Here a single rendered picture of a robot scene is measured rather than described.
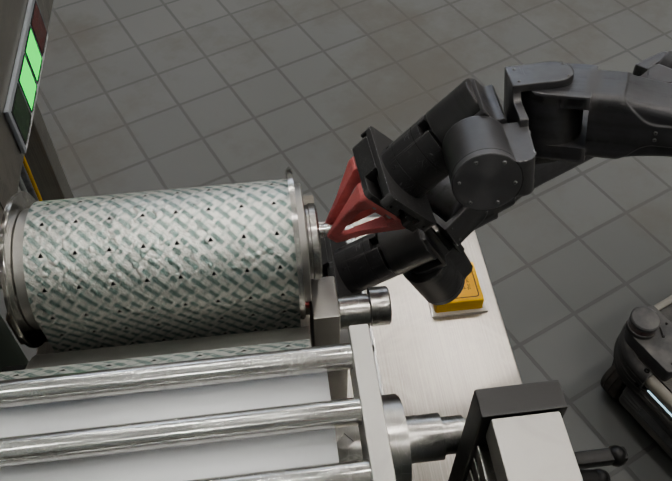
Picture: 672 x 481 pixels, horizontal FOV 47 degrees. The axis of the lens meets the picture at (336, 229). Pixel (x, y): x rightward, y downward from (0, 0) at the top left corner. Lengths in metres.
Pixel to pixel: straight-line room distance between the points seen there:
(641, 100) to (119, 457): 0.49
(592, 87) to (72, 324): 0.50
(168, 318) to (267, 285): 0.10
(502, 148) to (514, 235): 1.81
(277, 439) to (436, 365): 0.66
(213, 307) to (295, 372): 0.29
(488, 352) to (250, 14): 2.35
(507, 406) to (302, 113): 2.36
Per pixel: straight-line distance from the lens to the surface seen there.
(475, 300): 1.12
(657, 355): 1.95
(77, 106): 2.93
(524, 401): 0.45
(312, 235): 0.71
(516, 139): 0.65
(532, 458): 0.44
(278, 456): 0.43
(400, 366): 1.08
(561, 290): 2.34
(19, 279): 0.73
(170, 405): 0.45
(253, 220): 0.69
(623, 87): 0.70
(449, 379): 1.07
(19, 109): 1.04
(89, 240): 0.71
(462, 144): 0.63
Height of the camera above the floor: 1.83
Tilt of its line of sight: 50 degrees down
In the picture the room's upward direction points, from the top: straight up
